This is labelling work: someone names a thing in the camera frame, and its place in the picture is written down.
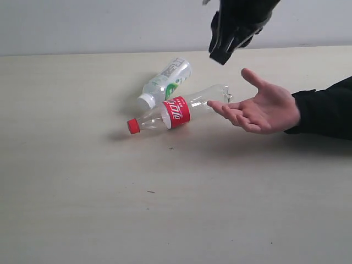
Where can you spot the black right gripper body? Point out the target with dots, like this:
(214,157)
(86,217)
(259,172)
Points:
(234,13)

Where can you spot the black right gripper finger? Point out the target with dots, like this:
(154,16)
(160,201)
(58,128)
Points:
(247,38)
(226,38)

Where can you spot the clear bottle green kiwi label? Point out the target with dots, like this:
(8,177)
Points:
(161,87)

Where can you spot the clear cola bottle red label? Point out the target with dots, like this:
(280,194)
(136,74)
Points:
(180,110)

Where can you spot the person's open hand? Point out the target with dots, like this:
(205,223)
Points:
(273,109)

